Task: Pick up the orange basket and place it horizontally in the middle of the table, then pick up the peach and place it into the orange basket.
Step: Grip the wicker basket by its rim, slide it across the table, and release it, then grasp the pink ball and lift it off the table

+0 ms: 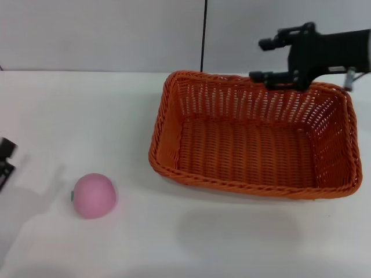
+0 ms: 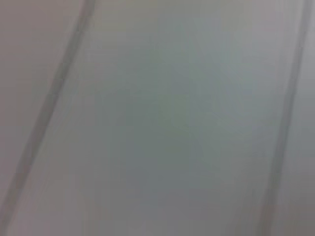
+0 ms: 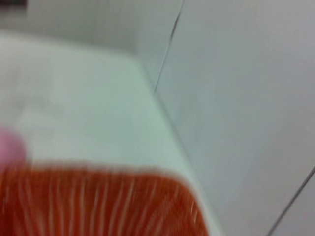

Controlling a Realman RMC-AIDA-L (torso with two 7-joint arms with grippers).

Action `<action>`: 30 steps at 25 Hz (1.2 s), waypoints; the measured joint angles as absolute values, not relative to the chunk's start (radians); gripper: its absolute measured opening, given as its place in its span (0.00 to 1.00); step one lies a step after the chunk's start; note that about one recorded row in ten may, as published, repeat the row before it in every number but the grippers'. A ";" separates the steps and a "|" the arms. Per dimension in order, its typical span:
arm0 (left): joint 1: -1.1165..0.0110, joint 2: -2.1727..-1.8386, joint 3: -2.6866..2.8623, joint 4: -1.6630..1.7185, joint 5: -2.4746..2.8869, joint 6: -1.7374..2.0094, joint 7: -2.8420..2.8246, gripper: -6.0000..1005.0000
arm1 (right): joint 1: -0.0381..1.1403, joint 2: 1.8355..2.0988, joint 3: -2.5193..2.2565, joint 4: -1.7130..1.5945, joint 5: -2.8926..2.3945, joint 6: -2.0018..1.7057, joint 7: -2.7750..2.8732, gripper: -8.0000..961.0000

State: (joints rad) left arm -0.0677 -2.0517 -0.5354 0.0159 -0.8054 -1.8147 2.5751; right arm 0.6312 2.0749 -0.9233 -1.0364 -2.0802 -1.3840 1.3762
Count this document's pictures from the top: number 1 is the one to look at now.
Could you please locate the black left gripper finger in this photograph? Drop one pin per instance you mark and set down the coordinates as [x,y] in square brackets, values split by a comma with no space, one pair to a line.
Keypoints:
[5,173]

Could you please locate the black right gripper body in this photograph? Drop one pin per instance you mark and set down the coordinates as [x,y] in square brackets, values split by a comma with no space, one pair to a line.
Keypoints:
[324,49]

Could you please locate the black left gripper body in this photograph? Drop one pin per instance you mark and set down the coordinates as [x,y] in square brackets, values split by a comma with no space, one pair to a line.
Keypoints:
[7,147]

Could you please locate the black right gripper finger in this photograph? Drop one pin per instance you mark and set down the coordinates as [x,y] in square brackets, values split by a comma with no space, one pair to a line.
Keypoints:
[282,39]
[278,79]

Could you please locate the orange woven plastic basket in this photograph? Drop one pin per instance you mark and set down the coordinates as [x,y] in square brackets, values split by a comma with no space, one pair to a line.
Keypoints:
[246,150]

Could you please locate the pink peach toy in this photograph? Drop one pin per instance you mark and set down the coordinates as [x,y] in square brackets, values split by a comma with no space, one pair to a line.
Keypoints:
[94,196]

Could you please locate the black vertical wall strip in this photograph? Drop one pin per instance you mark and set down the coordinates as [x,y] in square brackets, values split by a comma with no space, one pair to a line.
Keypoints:
[204,34]

